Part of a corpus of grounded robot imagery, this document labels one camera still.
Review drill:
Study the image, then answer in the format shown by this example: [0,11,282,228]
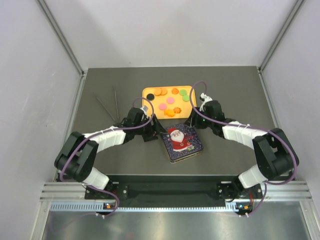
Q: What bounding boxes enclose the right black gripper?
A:
[185,107,214,130]

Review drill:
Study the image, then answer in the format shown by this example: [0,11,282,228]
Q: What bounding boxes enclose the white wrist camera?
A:
[140,105,149,119]
[199,93,213,112]

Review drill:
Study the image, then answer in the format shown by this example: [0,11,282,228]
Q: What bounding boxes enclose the white slotted cable duct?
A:
[49,201,241,213]

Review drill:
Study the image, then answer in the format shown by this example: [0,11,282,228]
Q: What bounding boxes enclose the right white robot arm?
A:
[185,98,299,202]

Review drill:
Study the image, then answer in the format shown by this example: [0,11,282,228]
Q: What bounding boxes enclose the orange swirl cookie lower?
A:
[173,107,182,114]

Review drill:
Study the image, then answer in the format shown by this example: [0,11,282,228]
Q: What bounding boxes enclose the round biscuit top left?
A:
[153,88,162,96]

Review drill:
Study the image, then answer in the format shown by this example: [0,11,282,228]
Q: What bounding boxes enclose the green cookie lower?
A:
[182,94,190,102]

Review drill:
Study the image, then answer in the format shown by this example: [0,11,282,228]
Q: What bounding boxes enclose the metal tongs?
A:
[92,85,120,123]

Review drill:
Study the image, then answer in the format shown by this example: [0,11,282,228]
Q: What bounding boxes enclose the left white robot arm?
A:
[54,106,167,199]

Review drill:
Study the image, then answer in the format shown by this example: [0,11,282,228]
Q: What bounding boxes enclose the gold cookie tin box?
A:
[167,150,203,164]

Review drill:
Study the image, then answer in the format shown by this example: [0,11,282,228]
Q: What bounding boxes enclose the pink cookie upper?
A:
[166,97,175,104]

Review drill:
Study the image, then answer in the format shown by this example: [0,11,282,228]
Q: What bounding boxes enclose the green cookie upper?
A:
[179,89,188,96]

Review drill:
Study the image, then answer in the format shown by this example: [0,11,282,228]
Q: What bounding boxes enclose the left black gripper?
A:
[134,113,168,142]

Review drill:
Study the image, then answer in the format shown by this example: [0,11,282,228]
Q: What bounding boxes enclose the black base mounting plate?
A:
[84,174,253,204]

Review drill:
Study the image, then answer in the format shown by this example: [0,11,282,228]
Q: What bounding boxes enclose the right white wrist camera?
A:
[199,93,213,112]

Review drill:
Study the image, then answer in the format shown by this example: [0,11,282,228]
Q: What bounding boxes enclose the pink cookie lower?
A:
[158,103,167,111]

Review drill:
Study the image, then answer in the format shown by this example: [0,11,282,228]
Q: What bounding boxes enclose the green cookie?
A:
[182,94,190,102]
[179,89,188,96]

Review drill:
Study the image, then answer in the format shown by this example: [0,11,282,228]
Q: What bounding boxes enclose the orange plastic tray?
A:
[142,85,197,120]

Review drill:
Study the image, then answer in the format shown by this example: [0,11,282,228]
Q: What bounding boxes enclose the black sandwich cookie top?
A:
[146,93,155,101]

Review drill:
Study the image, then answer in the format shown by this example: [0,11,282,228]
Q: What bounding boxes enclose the pink cookie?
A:
[166,97,175,104]
[158,103,167,111]

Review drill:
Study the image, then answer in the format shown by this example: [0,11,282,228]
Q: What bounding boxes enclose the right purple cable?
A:
[189,80,300,217]

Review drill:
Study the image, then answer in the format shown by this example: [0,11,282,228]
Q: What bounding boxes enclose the orange swirl cookie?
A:
[173,107,182,114]
[171,88,180,95]

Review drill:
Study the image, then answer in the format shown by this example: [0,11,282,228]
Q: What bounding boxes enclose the gold tin lid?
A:
[161,123,204,164]

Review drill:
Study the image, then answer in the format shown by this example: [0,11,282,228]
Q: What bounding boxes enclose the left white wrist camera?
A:
[140,105,149,119]

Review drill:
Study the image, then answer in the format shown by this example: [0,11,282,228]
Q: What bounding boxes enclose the orange swirl cookie upper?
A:
[171,88,180,95]

